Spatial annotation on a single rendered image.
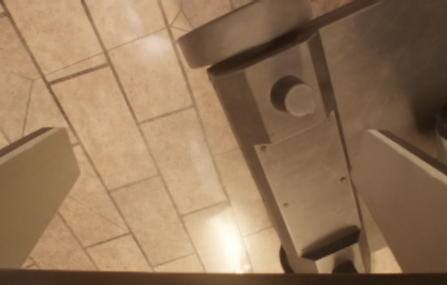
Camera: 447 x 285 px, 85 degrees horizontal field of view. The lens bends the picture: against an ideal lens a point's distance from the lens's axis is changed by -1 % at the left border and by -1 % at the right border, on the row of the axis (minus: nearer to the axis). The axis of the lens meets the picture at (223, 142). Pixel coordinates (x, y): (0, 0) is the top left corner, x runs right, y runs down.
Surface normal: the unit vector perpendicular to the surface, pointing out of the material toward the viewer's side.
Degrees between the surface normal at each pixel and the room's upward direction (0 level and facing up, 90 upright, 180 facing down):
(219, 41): 31
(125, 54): 0
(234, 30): 18
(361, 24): 0
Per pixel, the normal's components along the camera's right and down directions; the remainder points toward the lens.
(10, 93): 0.14, 0.36
